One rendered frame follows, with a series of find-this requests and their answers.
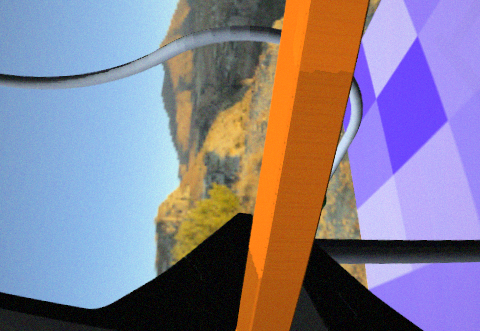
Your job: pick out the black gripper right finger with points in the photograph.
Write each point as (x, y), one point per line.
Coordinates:
(332, 300)

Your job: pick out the orange bar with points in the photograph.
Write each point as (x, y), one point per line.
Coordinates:
(318, 53)

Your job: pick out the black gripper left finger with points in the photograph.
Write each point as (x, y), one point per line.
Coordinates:
(200, 292)

